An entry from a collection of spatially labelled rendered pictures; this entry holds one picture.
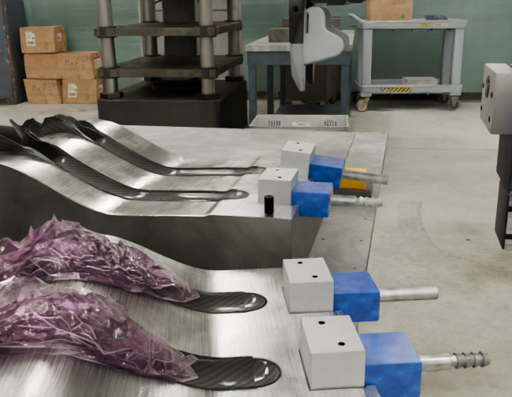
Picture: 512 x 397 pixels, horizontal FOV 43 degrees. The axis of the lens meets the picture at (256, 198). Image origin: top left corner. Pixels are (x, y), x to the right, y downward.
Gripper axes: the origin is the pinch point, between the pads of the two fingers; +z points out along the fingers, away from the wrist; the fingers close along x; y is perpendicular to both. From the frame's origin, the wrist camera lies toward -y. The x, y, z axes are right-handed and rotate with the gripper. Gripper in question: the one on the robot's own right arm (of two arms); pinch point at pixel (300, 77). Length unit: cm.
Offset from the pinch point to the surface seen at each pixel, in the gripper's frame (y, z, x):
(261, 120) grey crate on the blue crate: -80, 68, 336
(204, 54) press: -128, 29, 370
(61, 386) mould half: -6, 12, -49
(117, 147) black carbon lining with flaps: -25.1, 9.8, 1.2
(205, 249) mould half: -7.1, 15.8, -17.7
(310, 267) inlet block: 5.3, 12.7, -27.6
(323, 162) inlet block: 3.0, 10.2, -1.1
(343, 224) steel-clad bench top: 5.0, 20.8, 6.9
